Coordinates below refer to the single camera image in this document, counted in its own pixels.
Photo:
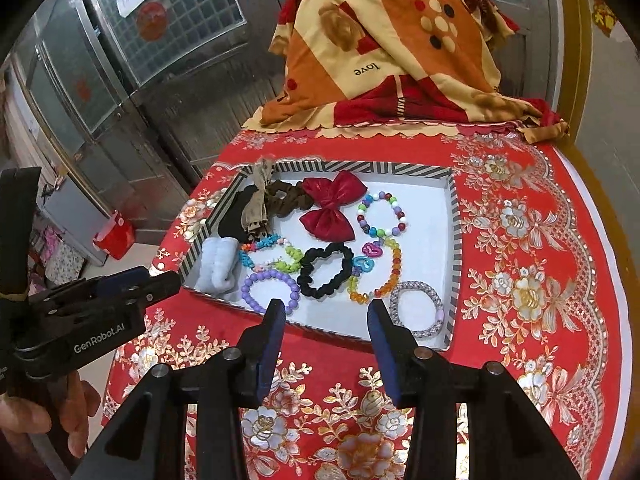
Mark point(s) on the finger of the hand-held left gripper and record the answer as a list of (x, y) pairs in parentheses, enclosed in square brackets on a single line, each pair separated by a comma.
[(155, 287), (122, 277)]

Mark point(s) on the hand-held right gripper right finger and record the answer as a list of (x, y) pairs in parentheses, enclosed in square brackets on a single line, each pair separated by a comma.
[(386, 360)]

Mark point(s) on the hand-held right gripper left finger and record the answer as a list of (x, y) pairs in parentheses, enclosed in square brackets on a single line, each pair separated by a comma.
[(270, 352)]

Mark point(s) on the silver glitter bangle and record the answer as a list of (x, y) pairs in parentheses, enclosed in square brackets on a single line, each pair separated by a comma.
[(400, 317)]

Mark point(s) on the black scrunchie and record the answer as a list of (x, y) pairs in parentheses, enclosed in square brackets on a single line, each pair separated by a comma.
[(310, 287)]

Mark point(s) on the striped rectangular tray box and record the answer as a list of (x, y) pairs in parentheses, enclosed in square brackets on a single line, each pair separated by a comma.
[(425, 260)]

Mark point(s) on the beige lace hair bow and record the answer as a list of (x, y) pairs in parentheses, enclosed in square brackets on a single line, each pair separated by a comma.
[(257, 195)]

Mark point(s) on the brown scrunchie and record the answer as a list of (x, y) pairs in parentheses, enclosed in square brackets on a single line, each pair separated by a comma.
[(285, 197)]

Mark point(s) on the red satin hair bow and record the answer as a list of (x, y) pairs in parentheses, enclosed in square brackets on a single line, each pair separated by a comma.
[(330, 195)]

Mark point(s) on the person's left forearm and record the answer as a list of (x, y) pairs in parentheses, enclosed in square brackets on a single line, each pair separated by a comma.
[(25, 460)]

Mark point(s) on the person's left hand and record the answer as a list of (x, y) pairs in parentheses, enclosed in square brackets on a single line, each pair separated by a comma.
[(75, 405)]

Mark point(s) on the red gift bag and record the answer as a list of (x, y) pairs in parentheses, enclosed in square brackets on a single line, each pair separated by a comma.
[(115, 237)]

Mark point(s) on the light blue fluffy scrunchie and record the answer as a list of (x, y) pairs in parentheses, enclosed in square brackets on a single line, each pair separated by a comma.
[(217, 265)]

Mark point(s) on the floral patterned box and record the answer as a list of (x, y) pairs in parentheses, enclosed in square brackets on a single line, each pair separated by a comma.
[(60, 255)]

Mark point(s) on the grey cabinet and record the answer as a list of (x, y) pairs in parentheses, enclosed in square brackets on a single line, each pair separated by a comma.
[(75, 210)]

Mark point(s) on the black fabric hair band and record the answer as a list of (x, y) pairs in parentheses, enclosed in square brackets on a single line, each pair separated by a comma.
[(232, 225)]

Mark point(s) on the red floral tablecloth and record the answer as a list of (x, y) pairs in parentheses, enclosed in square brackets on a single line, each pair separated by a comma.
[(525, 285)]

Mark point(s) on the red door sticker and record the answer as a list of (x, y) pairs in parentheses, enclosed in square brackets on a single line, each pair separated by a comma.
[(151, 21)]

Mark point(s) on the orange printed cloth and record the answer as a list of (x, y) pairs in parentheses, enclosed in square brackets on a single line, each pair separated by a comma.
[(360, 60)]

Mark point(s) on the red wall decoration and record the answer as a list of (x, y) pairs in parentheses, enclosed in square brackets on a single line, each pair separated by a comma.
[(604, 17)]

